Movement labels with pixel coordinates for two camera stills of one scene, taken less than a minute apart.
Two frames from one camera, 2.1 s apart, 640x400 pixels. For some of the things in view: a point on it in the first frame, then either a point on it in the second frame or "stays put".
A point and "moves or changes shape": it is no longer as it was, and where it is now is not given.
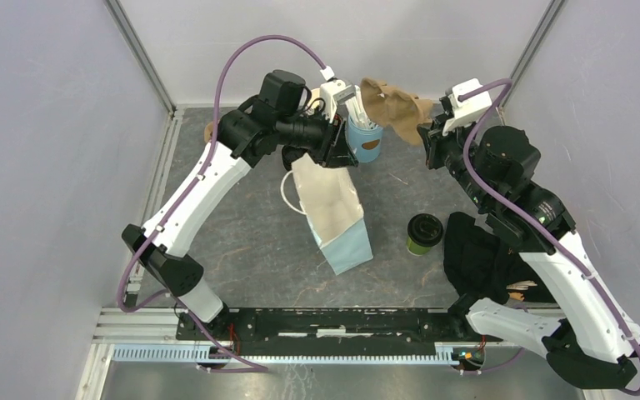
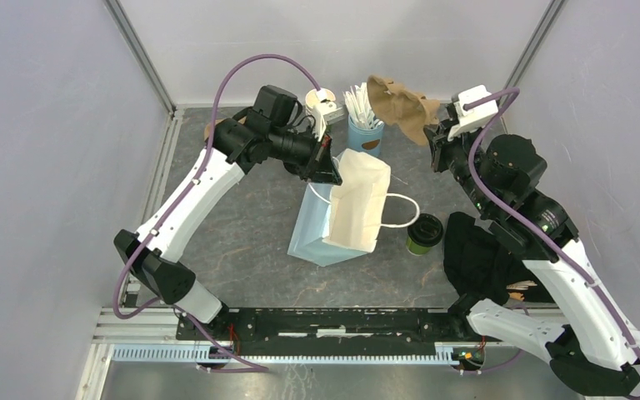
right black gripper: [435, 141] stays put
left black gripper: [334, 150] to [319, 167]
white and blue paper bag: [333, 212] moves or changes shape
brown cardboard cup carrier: [404, 113] moves or changes shape
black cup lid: [425, 229] stays put
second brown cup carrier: [208, 130] stays put
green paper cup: [417, 250] stays put
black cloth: [479, 263] stays put
